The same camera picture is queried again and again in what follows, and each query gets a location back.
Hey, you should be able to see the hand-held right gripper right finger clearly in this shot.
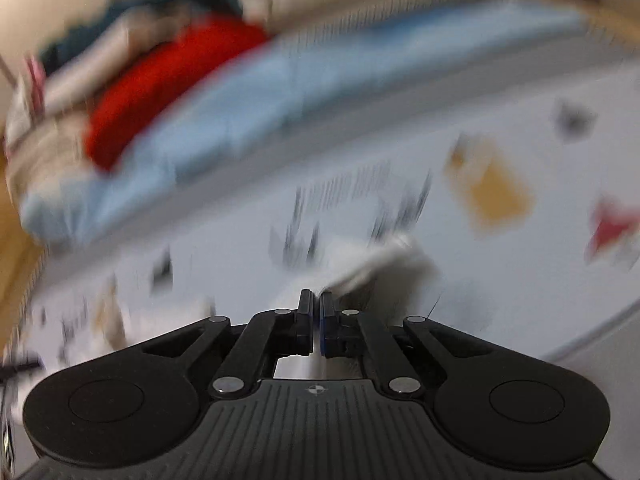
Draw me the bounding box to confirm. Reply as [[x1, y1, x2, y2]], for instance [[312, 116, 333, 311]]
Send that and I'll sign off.
[[319, 289, 494, 401]]

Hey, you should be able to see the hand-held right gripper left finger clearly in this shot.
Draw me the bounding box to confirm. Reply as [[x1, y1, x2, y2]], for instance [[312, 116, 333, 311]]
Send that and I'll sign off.
[[142, 288, 315, 401]]

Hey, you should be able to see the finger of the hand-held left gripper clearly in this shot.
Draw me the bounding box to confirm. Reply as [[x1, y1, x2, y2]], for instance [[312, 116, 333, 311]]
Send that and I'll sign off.
[[0, 357, 42, 380]]

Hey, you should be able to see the white small garment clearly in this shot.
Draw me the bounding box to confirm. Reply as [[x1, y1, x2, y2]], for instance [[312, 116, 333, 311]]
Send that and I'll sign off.
[[272, 232, 447, 382]]

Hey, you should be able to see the light blue cloth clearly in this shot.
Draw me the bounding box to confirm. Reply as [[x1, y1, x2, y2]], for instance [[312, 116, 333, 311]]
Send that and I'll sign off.
[[20, 4, 592, 247]]

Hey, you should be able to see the beige knit cloth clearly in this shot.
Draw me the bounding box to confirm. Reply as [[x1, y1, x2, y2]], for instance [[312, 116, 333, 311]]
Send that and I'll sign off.
[[4, 10, 151, 206]]

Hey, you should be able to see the red knit garment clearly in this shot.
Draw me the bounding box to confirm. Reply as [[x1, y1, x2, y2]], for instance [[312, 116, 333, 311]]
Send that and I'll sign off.
[[84, 19, 272, 173]]

